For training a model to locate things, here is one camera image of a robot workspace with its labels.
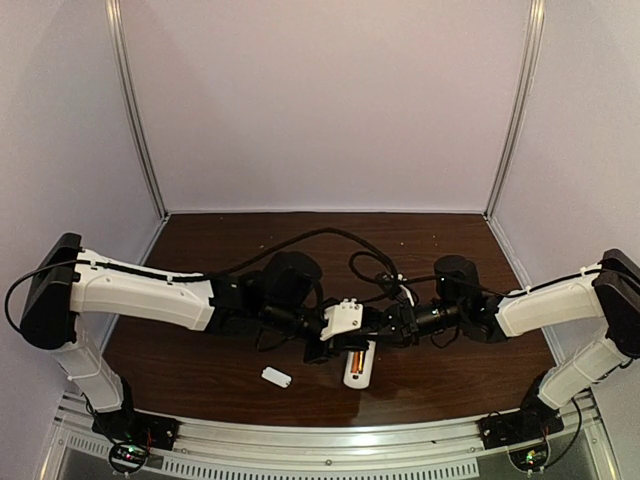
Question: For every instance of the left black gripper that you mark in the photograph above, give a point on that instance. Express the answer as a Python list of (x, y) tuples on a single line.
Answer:
[(316, 351)]

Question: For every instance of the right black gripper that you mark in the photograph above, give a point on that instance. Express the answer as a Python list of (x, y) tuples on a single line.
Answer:
[(405, 326)]

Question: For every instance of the orange battery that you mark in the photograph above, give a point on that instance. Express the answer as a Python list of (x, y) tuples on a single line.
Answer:
[(354, 363)]

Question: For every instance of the white remote control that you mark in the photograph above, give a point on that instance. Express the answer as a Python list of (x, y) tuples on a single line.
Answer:
[(360, 381)]

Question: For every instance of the white battery cover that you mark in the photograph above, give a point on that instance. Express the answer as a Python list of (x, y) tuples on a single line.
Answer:
[(276, 377)]

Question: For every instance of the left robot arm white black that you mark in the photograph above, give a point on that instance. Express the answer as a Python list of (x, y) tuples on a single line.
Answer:
[(72, 280)]

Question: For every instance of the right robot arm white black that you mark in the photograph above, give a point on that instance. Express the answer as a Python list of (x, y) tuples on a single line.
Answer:
[(607, 290)]

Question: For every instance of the right circuit board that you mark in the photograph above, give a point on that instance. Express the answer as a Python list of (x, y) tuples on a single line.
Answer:
[(530, 458)]

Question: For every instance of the circuit board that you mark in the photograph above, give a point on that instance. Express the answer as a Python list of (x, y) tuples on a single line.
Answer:
[(530, 458), (127, 458)]

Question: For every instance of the left circuit board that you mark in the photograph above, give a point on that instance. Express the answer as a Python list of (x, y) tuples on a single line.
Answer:
[(127, 458)]

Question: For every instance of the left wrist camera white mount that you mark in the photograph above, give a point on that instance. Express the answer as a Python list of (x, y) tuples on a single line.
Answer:
[(344, 317)]

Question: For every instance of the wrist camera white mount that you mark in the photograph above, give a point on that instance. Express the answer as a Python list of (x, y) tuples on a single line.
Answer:
[(395, 288), (344, 317)]

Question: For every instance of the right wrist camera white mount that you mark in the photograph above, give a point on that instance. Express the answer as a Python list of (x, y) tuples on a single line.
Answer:
[(395, 288)]

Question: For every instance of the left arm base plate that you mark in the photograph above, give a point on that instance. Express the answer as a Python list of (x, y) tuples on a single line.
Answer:
[(142, 429)]

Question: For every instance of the front aluminium rail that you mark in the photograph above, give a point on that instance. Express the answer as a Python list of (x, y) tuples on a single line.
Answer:
[(449, 449)]

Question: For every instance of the right aluminium corner post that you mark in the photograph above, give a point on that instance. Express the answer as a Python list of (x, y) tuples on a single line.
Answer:
[(526, 76)]

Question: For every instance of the aluminium corner post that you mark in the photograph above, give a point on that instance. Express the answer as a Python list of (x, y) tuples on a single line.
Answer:
[(133, 114), (526, 76)]

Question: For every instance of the left aluminium corner post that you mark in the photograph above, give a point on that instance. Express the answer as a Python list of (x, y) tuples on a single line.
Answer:
[(133, 114)]

